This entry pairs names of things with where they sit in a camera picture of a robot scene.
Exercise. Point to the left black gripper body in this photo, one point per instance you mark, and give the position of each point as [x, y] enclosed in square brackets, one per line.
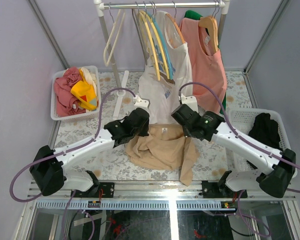
[143, 132]

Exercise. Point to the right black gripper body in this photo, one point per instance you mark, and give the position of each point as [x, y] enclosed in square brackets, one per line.
[187, 132]

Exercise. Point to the beige t shirt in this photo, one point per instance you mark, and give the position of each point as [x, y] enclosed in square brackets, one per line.
[164, 148]

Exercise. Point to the blue hanger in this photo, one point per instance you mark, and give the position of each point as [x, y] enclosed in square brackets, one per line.
[165, 66]

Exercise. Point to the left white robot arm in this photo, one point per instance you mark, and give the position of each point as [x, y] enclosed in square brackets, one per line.
[52, 169]

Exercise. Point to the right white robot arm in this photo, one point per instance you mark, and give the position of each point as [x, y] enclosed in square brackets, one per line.
[274, 168]

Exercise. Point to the white printed t shirt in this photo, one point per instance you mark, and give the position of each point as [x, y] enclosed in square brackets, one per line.
[163, 95]

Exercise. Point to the cream plastic hanger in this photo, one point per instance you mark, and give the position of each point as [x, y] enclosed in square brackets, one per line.
[112, 37]

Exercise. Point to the wooden hanger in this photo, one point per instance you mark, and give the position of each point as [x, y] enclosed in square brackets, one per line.
[210, 23]

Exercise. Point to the yellow hanger right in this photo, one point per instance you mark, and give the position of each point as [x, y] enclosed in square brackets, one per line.
[155, 45]

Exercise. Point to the yellow hanger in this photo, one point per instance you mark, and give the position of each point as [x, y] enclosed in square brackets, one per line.
[155, 45]
[149, 36]

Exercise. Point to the yellow hanger left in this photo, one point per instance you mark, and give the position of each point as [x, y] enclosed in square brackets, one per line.
[149, 36]

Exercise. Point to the orange hanger under white shirt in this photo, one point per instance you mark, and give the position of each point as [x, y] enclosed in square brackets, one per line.
[173, 20]

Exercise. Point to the right white basket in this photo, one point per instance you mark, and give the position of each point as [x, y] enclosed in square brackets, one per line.
[243, 120]

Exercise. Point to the white basket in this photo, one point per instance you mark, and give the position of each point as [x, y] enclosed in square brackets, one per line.
[243, 120]
[78, 117]

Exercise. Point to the pink tank top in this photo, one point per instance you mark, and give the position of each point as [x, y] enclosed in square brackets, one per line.
[206, 97]

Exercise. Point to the yellow garment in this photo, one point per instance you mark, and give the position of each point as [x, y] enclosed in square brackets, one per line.
[87, 97]

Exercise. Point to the black garment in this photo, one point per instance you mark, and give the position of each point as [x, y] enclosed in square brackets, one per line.
[265, 130]

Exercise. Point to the cream garment in basket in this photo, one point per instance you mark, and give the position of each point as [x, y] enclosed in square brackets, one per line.
[88, 77]

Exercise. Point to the dusty pink garment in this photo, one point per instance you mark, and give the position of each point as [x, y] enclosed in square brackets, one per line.
[67, 104]

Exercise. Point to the left white basket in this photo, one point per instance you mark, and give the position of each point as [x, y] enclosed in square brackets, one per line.
[78, 117]

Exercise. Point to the white clothes rack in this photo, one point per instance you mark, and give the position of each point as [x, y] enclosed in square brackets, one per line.
[223, 5]

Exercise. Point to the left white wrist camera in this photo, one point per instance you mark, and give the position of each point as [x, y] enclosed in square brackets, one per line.
[142, 103]

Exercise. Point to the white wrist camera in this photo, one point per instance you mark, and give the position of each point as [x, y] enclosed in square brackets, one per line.
[142, 103]
[190, 101]

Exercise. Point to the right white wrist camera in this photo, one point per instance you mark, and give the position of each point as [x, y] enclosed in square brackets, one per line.
[190, 101]

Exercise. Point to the metal rail base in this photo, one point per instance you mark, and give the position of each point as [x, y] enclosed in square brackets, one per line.
[159, 195]

